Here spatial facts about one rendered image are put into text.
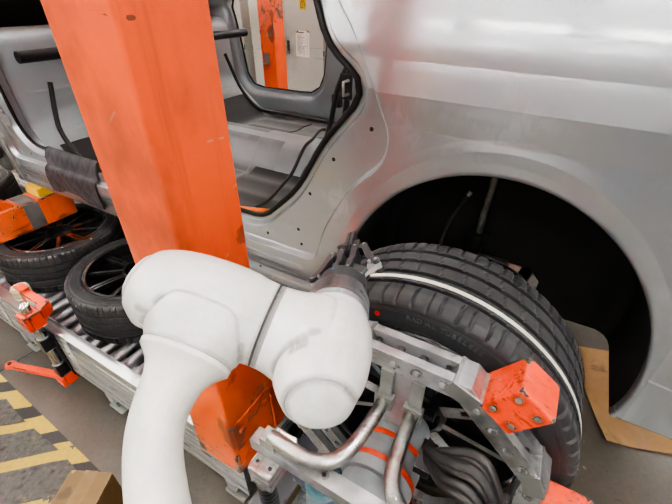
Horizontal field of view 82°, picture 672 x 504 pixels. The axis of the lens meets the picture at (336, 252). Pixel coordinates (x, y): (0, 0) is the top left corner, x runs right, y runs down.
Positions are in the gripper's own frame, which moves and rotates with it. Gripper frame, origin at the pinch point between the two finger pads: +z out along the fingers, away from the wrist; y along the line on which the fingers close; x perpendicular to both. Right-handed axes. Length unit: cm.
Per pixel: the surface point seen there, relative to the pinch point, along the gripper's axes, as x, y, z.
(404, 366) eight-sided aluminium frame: -19.1, 4.0, -14.9
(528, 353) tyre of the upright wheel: -24.8, 24.6, -11.4
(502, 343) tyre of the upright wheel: -21.2, 20.9, -11.9
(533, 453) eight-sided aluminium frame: -40.7, 20.4, -18.0
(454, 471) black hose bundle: -30.6, 7.9, -27.0
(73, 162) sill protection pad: 46, -134, 98
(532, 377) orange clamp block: -22.4, 23.1, -19.6
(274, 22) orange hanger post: 106, -62, 310
